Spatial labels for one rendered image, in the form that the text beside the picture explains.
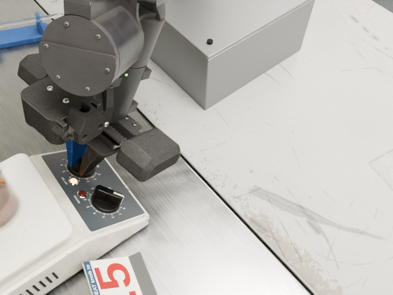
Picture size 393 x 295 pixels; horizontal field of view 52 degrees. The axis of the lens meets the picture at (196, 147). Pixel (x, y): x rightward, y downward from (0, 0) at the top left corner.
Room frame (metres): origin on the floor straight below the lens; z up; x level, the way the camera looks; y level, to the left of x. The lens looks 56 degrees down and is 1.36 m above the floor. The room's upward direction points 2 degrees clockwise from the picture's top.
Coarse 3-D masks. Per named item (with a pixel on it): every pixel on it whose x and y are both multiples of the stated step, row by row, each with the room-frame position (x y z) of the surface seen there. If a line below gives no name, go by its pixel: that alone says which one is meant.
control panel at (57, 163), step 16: (48, 160) 0.24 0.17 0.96; (64, 160) 0.25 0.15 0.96; (64, 176) 0.22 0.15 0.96; (96, 176) 0.24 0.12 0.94; (112, 176) 0.24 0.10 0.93; (128, 192) 0.22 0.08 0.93; (80, 208) 0.18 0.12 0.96; (128, 208) 0.20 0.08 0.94; (96, 224) 0.17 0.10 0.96; (112, 224) 0.17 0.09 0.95
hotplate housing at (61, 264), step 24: (48, 168) 0.23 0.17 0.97; (72, 216) 0.17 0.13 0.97; (144, 216) 0.19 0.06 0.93; (72, 240) 0.15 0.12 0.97; (96, 240) 0.15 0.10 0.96; (120, 240) 0.17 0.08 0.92; (48, 264) 0.12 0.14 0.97; (72, 264) 0.13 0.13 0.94; (0, 288) 0.10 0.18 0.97; (24, 288) 0.10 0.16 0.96; (48, 288) 0.11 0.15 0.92
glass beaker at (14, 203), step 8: (0, 160) 0.18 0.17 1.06; (0, 168) 0.18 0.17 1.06; (0, 176) 0.17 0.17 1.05; (0, 184) 0.17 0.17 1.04; (8, 184) 0.17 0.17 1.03; (0, 192) 0.16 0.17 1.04; (8, 192) 0.17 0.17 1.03; (16, 192) 0.18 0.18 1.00; (0, 200) 0.16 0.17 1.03; (8, 200) 0.16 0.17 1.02; (16, 200) 0.17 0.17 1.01; (0, 208) 0.15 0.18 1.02; (8, 208) 0.16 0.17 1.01; (16, 208) 0.17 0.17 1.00; (0, 216) 0.15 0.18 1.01; (8, 216) 0.16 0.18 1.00; (16, 216) 0.16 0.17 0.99; (0, 224) 0.15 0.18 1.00; (8, 224) 0.15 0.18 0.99
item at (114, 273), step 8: (96, 264) 0.13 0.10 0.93; (104, 264) 0.14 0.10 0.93; (112, 264) 0.14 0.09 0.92; (120, 264) 0.14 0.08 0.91; (96, 272) 0.13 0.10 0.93; (104, 272) 0.13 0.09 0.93; (112, 272) 0.13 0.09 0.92; (120, 272) 0.13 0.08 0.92; (128, 272) 0.13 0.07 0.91; (96, 280) 0.12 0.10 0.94; (104, 280) 0.12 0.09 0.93; (112, 280) 0.12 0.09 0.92; (120, 280) 0.12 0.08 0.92; (128, 280) 0.12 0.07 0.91; (104, 288) 0.11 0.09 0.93; (112, 288) 0.11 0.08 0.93; (120, 288) 0.11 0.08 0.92; (128, 288) 0.12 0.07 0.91
